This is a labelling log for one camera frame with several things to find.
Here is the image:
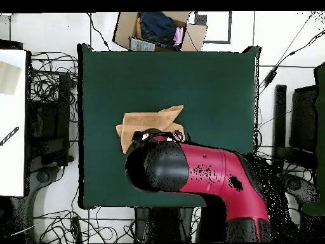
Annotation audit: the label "orange terry towel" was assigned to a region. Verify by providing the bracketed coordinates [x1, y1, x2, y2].
[115, 104, 185, 155]

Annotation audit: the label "dark green table cloth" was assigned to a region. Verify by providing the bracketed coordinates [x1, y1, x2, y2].
[77, 43, 262, 210]

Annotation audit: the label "printed paper label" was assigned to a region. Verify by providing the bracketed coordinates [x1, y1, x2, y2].
[129, 37, 156, 52]

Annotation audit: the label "pink garment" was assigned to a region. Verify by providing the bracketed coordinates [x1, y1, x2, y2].
[173, 26, 184, 47]

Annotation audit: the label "black equipment stand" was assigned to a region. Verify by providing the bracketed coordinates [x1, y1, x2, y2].
[26, 73, 75, 167]
[272, 84, 319, 175]

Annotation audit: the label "blue jeans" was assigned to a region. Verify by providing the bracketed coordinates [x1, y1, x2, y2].
[138, 11, 178, 47]

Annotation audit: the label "tan cloth in box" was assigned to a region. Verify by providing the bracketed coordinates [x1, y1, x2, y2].
[135, 17, 143, 40]

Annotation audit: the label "cardboard box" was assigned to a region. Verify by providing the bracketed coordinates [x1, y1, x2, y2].
[112, 11, 208, 52]

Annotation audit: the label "black power adapter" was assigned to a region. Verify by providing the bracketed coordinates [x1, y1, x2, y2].
[263, 69, 278, 88]

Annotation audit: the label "black power strip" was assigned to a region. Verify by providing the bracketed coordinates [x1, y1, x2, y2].
[70, 215, 83, 243]

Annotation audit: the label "black office chair base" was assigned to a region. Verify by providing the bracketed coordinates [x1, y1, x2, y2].
[7, 165, 64, 242]
[275, 172, 320, 204]

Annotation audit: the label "white side table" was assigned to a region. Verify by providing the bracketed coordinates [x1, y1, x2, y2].
[0, 48, 28, 198]

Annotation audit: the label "black striped stick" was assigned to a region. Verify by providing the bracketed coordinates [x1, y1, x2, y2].
[0, 126, 20, 147]

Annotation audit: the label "beige paper sheet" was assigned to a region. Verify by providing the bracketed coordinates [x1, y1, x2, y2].
[0, 60, 23, 97]

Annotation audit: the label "black cable tangle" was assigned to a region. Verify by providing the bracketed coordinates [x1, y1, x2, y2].
[32, 207, 138, 243]
[255, 142, 315, 242]
[29, 51, 79, 123]

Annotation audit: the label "black floor cable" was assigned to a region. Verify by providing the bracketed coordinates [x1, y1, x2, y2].
[86, 12, 111, 51]

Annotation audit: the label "long black adapter cable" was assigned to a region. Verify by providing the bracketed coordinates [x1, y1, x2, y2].
[258, 11, 325, 95]

